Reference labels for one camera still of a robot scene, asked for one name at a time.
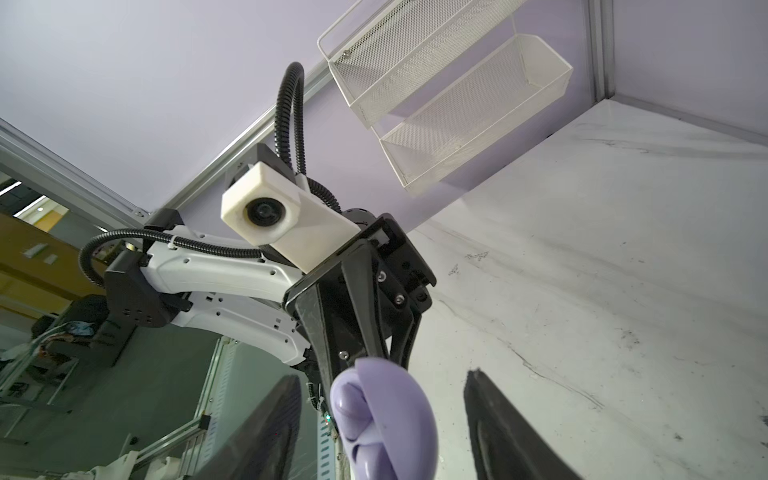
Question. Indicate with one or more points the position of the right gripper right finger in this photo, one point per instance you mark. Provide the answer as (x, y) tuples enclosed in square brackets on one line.
[(504, 445)]

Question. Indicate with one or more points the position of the white mesh shelf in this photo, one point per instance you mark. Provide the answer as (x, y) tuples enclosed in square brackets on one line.
[(501, 92), (379, 57)]

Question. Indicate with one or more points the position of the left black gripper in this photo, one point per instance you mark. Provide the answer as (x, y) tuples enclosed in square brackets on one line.
[(365, 300)]

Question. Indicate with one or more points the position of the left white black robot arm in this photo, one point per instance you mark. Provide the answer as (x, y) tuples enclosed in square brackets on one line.
[(165, 274)]

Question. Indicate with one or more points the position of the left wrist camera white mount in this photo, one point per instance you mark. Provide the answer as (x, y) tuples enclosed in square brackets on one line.
[(270, 205)]

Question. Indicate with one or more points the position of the lilac round disc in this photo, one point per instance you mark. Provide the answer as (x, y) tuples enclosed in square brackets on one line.
[(385, 422)]

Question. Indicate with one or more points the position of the white mesh shelf upper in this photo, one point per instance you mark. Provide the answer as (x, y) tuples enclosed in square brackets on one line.
[(379, 57)]

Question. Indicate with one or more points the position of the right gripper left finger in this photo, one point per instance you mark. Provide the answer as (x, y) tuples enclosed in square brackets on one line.
[(263, 446)]

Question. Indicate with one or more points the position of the white mesh shelf lower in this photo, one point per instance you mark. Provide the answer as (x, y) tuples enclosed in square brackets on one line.
[(501, 92)]

